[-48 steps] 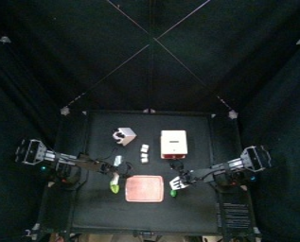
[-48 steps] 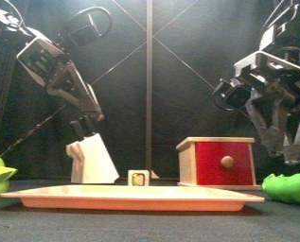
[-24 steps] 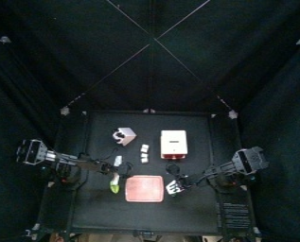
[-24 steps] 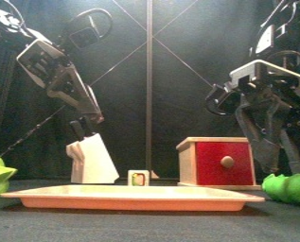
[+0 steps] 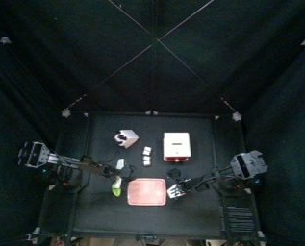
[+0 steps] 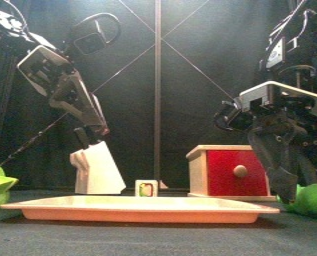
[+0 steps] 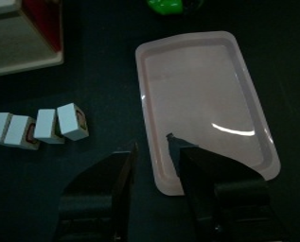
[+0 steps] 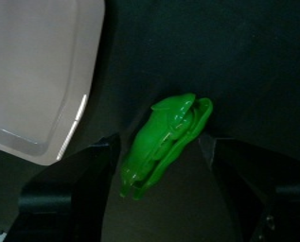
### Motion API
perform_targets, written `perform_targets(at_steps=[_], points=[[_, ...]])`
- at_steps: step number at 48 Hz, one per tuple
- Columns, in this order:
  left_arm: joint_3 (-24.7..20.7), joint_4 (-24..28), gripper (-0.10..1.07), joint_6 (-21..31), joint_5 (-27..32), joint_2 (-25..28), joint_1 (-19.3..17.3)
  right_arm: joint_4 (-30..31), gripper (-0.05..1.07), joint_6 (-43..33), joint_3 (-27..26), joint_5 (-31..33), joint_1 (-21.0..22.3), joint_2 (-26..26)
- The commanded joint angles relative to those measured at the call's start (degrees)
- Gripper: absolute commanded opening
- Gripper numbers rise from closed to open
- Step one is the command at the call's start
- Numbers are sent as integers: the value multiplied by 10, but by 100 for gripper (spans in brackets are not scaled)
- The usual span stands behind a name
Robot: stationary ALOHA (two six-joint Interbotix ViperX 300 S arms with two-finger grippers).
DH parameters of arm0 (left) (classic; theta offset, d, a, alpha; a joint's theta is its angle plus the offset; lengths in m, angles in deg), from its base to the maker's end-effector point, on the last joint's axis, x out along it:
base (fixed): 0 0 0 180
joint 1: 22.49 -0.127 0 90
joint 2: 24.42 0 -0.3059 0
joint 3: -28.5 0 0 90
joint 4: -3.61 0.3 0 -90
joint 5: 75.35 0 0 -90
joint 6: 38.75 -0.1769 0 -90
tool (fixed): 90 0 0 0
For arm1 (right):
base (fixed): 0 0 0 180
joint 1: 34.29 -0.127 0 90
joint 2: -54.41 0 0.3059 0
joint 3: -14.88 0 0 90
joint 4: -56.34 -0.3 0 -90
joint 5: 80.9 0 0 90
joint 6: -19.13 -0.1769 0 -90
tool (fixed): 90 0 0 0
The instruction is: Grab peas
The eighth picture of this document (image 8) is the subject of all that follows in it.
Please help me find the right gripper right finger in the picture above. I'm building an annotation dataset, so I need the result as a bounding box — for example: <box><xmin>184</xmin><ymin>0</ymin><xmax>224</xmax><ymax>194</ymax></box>
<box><xmin>197</xmin><ymin>131</ymin><xmax>300</xmax><ymax>242</ymax></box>

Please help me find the pink square tray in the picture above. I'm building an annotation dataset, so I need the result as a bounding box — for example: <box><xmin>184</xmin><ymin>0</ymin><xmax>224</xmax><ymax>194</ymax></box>
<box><xmin>0</xmin><ymin>0</ymin><xmax>106</xmax><ymax>166</ymax></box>

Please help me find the dark green pea pod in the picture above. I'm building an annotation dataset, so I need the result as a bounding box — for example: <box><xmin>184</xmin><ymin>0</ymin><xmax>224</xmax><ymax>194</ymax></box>
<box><xmin>118</xmin><ymin>92</ymin><xmax>214</xmax><ymax>201</ymax></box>

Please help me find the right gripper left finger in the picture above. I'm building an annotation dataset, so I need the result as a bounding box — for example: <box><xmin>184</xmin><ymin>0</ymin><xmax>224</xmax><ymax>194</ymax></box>
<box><xmin>4</xmin><ymin>131</ymin><xmax>122</xmax><ymax>242</ymax></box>

